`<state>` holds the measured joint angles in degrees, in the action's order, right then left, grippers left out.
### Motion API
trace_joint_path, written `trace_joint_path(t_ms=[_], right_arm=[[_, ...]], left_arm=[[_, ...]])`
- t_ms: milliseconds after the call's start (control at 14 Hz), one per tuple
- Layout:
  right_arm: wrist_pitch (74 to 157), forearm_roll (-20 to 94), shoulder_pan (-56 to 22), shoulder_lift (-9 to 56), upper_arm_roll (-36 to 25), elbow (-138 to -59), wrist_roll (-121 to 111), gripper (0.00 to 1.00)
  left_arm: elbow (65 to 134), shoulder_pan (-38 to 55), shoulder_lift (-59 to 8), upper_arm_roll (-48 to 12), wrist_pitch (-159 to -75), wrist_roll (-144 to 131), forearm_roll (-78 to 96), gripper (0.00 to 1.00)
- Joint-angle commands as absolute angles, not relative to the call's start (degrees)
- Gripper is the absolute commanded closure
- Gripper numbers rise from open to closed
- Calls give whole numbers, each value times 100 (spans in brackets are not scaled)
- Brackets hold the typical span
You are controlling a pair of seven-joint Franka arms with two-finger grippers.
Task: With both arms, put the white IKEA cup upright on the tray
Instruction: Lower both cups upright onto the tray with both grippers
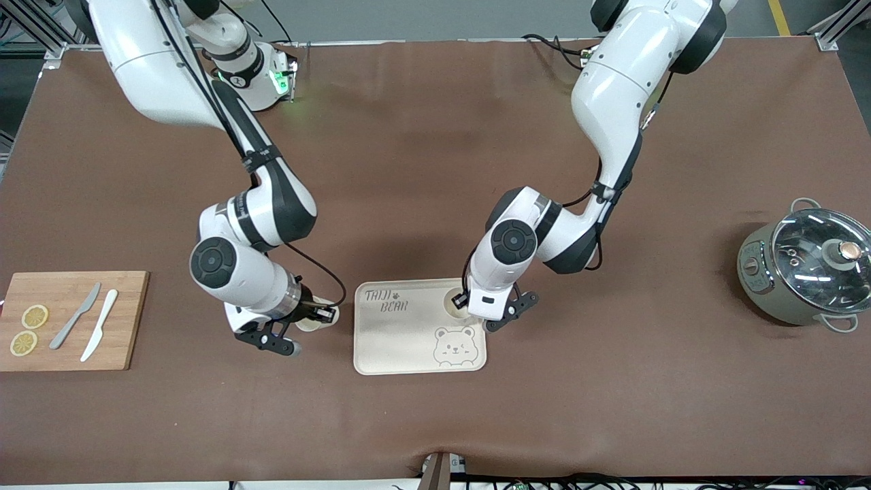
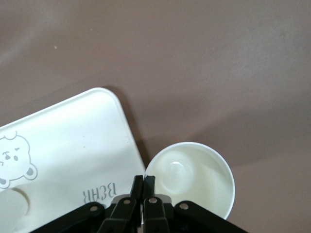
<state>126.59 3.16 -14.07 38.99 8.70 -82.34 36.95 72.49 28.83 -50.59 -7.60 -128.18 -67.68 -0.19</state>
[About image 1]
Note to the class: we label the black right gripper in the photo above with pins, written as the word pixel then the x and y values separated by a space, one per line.
pixel 307 308

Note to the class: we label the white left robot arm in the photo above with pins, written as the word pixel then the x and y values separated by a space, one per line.
pixel 612 88

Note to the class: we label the cream tray with bear print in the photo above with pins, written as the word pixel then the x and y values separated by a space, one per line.
pixel 395 347

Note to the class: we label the brown table mat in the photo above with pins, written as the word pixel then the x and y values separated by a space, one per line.
pixel 435 136

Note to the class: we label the bamboo cutting board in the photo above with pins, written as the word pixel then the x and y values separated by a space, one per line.
pixel 129 320

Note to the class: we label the white plastic knife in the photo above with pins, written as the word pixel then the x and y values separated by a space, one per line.
pixel 102 320

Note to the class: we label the grey plastic knife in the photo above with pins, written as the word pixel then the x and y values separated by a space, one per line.
pixel 75 316

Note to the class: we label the yellow lemon slice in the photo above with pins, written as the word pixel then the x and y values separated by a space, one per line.
pixel 35 316
pixel 24 344

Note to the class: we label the grey pot with glass lid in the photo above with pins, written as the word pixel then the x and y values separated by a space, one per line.
pixel 762 292

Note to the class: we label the glass pot lid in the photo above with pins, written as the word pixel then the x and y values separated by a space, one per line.
pixel 803 272

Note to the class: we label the brown bracket with grey box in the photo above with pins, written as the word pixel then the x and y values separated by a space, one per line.
pixel 439 473

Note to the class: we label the aluminium frame profile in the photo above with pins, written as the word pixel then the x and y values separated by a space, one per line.
pixel 54 49
pixel 827 42

